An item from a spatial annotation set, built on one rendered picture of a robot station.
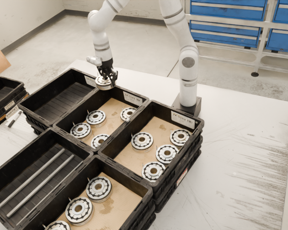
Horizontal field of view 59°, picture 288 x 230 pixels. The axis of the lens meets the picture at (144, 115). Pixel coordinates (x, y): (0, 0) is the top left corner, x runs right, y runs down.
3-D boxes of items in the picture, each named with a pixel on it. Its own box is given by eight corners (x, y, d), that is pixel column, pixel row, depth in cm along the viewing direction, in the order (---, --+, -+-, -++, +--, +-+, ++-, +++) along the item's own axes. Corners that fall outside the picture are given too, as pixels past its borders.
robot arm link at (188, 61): (198, 54, 116) (197, 84, 128) (199, 43, 122) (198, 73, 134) (178, 54, 118) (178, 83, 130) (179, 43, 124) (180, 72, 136)
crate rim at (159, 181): (151, 101, 130) (151, 98, 128) (205, 124, 115) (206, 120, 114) (97, 156, 108) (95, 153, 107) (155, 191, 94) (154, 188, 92)
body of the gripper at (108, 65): (116, 54, 118) (119, 72, 125) (104, 50, 123) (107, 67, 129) (104, 62, 114) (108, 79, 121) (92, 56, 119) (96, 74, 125)
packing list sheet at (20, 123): (39, 92, 181) (38, 91, 180) (64, 99, 172) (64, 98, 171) (2, 123, 160) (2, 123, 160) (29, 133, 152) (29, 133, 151)
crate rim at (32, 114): (72, 70, 159) (71, 66, 157) (108, 84, 144) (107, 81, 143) (17, 107, 137) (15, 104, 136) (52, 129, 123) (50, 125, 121)
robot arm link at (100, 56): (85, 61, 118) (82, 49, 113) (104, 51, 123) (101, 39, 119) (98, 67, 113) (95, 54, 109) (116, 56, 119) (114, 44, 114)
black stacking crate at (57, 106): (77, 82, 165) (71, 67, 157) (110, 97, 151) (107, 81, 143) (25, 120, 144) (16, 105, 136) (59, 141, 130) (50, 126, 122)
